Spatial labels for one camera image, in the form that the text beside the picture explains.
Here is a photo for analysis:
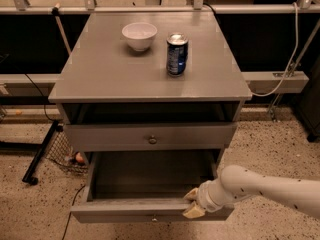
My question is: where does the grey top drawer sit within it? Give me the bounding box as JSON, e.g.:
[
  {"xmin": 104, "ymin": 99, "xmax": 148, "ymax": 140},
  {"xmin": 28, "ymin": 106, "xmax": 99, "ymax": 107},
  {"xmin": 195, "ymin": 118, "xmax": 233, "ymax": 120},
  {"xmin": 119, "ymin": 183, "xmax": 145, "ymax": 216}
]
[{"xmin": 64, "ymin": 123, "xmax": 237, "ymax": 152}]

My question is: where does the black stand leg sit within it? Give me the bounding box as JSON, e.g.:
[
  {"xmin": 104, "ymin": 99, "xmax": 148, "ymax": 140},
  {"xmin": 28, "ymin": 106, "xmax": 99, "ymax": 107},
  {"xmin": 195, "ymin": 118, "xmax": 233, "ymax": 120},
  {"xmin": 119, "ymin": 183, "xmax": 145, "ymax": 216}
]
[{"xmin": 22, "ymin": 120, "xmax": 59, "ymax": 185}]

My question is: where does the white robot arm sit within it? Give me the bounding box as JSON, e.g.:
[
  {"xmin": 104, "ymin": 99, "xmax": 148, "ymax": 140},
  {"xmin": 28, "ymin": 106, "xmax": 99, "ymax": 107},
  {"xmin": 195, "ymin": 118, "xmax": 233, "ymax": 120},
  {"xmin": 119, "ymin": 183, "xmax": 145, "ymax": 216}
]
[{"xmin": 183, "ymin": 165, "xmax": 320, "ymax": 219}]

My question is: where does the grey drawer cabinet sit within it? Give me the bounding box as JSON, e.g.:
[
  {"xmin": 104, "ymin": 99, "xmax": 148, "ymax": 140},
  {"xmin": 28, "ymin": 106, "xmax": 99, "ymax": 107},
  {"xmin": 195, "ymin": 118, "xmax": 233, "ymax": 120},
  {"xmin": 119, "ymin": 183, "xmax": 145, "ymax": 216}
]
[{"xmin": 48, "ymin": 11, "xmax": 253, "ymax": 172}]

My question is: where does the white bowl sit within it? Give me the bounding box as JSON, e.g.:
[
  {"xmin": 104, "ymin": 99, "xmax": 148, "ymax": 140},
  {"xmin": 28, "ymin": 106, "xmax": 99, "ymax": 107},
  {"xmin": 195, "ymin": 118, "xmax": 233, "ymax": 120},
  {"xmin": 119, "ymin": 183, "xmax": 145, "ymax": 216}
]
[{"xmin": 122, "ymin": 22, "xmax": 158, "ymax": 51}]

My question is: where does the black wall cable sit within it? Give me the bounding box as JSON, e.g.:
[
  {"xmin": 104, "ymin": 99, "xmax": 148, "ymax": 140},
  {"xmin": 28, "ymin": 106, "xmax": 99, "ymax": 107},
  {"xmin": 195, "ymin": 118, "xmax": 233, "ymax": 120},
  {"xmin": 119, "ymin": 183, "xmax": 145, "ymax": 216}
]
[{"xmin": 24, "ymin": 73, "xmax": 56, "ymax": 122}]

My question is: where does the black floor cable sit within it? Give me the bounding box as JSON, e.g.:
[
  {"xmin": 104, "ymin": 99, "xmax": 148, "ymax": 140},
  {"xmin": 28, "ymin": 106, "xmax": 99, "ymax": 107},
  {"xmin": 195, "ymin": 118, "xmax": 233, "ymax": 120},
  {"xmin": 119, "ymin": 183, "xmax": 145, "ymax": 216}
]
[{"xmin": 61, "ymin": 184, "xmax": 86, "ymax": 240}]

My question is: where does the metal guard rail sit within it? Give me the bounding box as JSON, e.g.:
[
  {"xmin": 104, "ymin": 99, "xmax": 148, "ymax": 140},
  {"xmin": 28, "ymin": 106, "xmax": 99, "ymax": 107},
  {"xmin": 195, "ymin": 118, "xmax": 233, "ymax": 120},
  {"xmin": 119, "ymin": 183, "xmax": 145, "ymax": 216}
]
[{"xmin": 0, "ymin": 0, "xmax": 320, "ymax": 15}]

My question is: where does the blue soda can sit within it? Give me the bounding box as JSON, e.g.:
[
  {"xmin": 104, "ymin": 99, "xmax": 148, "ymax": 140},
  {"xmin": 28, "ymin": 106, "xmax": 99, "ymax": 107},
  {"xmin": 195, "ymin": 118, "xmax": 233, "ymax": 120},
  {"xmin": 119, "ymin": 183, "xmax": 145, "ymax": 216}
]
[{"xmin": 166, "ymin": 33, "xmax": 188, "ymax": 76}]

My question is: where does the white cable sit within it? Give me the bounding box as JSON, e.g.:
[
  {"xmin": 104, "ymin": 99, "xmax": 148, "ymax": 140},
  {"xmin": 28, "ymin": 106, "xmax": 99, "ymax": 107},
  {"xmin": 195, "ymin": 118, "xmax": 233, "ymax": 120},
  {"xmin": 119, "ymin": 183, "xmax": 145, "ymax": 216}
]
[{"xmin": 250, "ymin": 1, "xmax": 300, "ymax": 98}]

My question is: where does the wire mesh basket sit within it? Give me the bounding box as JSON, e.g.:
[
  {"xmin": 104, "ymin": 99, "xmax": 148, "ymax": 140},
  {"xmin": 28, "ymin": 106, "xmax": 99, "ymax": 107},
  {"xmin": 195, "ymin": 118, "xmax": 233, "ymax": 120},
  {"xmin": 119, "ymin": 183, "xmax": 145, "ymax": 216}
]
[{"xmin": 45, "ymin": 132, "xmax": 88, "ymax": 175}]

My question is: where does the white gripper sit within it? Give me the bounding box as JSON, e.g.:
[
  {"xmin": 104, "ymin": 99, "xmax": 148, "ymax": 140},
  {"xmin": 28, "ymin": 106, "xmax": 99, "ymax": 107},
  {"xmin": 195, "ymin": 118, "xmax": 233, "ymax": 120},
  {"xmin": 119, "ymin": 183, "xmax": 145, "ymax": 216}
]
[{"xmin": 183, "ymin": 180, "xmax": 227, "ymax": 219}]

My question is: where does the grey drawer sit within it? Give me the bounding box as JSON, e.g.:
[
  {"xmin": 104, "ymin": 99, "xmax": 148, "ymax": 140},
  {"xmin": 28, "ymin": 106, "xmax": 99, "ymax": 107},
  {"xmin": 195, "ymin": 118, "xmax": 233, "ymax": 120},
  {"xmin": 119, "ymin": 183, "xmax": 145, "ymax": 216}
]
[
  {"xmin": 64, "ymin": 123, "xmax": 237, "ymax": 152},
  {"xmin": 71, "ymin": 150, "xmax": 219, "ymax": 223}
]

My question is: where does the wooden stick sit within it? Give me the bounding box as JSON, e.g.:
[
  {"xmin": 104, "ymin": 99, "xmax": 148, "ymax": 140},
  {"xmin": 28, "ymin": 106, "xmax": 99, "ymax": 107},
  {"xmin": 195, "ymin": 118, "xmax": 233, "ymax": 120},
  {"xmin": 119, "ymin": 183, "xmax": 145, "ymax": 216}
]
[{"xmin": 52, "ymin": 3, "xmax": 71, "ymax": 56}]

